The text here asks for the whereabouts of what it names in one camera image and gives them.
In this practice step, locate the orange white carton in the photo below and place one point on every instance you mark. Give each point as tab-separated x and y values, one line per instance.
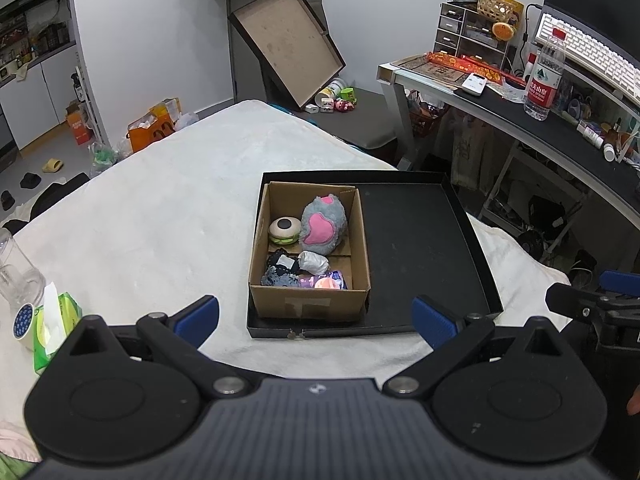
79	127

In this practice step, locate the black garment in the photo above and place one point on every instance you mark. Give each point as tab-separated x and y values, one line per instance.
55	195

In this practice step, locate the green cloth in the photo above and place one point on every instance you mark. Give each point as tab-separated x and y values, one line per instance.
12	469

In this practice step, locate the clear water bottle red label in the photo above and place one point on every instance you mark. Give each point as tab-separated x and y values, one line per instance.
544	80

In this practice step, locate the dark slipper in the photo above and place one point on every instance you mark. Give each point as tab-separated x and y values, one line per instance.
30	180
7	200

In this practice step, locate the white narrow floor rack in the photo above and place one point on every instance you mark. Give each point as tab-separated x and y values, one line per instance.
87	100

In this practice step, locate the small round blue-capped container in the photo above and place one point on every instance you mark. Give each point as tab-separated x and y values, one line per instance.
23	321

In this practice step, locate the black small fan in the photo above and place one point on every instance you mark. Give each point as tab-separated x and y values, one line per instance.
532	245

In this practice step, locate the white keyboard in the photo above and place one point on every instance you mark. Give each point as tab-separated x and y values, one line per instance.
590	50

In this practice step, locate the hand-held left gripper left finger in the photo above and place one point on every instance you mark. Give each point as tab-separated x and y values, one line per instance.
197	321

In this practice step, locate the white cube toy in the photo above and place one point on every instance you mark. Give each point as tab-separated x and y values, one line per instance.
326	105

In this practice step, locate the green small toy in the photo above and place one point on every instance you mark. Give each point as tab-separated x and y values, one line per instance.
347	93

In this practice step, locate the red long packets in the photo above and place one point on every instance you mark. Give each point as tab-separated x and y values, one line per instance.
470	65

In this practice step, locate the beige tote bag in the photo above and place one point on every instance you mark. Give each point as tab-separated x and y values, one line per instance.
470	152

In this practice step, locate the brown patterned board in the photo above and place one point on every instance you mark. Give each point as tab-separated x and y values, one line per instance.
420	72

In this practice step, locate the red pink toy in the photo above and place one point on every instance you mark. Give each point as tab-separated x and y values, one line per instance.
346	104

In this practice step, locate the hamburger plush toy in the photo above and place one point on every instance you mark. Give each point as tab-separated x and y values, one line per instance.
284	231

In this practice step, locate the orange round plush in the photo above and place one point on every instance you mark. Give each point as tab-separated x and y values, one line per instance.
503	31

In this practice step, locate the white storage rack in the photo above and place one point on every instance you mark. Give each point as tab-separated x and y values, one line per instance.
510	180

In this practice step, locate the black shallow tray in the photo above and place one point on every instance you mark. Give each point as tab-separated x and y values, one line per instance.
420	245

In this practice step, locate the grey desk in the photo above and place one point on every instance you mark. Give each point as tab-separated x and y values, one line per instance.
550	135

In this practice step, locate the white monitor riser shelf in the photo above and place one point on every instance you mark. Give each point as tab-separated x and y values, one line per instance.
600	87

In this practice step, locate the white remote control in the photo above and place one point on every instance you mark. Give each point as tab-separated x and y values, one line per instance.
474	84

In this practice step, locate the white pill bottle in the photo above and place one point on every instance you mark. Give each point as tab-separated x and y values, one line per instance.
608	152
591	134

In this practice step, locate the grey pink paw plush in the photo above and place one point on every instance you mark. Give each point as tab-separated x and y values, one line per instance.
322	225

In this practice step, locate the green tissue pack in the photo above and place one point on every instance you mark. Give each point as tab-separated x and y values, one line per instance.
60	325

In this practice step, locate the pink cloth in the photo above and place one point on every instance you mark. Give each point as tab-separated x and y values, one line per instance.
17	440

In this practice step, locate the yellow slipper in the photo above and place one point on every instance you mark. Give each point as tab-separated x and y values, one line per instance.
52	165

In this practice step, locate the orange paper bag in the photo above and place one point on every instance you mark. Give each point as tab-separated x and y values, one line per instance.
152	127

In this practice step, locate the white paper ball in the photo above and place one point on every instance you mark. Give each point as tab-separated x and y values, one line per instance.
313	262

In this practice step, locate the amber dropper bottle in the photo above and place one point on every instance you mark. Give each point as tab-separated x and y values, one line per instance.
619	132

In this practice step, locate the person's right hand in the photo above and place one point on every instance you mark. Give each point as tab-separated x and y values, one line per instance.
635	401

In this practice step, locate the clear plastic jar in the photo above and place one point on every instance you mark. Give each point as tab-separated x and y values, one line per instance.
20	270

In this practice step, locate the blue tissue packet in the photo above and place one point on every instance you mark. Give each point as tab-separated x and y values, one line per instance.
325	281

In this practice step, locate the clear plastic bag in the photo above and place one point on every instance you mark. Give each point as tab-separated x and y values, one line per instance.
107	157

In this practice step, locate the wicker basket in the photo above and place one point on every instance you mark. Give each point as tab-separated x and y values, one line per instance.
495	7

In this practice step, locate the grey desktop drawer organizer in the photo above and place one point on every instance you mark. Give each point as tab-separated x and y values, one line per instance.
465	35

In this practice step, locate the brown cardboard box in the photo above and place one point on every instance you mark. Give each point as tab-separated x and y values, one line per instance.
310	305

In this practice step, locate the large brown box lid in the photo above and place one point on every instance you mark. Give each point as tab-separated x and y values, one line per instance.
287	42

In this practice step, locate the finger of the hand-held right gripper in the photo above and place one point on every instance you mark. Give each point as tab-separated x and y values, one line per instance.
572	301
621	281

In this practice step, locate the kitchen shelf with jars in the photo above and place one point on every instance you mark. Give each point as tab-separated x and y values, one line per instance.
35	40

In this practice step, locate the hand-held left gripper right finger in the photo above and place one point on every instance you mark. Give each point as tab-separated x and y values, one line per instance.
435	322

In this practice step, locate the blue denim animal plush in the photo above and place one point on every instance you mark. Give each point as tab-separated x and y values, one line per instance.
279	277

